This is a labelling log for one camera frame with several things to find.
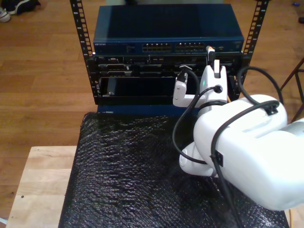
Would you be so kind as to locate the blue network switch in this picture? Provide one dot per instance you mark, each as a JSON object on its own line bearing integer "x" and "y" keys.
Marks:
{"x": 142, "y": 23}

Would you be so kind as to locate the black bubble mat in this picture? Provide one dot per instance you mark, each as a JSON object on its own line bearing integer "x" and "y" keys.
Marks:
{"x": 107, "y": 178}

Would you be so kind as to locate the black perforated rack post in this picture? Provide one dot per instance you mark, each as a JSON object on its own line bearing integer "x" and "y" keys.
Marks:
{"x": 82, "y": 28}
{"x": 257, "y": 19}

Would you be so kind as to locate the dark red chair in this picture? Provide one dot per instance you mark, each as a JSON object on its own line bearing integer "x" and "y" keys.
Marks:
{"x": 294, "y": 71}

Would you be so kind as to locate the black rack shelf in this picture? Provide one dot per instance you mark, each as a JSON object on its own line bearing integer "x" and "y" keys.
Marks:
{"x": 137, "y": 98}

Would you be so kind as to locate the blue metal base panel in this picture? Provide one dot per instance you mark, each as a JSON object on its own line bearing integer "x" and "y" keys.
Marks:
{"x": 142, "y": 110}

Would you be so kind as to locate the black rack server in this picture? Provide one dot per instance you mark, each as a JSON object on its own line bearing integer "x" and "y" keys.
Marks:
{"x": 142, "y": 69}

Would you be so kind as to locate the small blue object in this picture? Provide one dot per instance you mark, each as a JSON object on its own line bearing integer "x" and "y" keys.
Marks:
{"x": 296, "y": 4}

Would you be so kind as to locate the white sneaker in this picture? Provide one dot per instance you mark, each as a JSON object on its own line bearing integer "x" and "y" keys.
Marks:
{"x": 3, "y": 15}

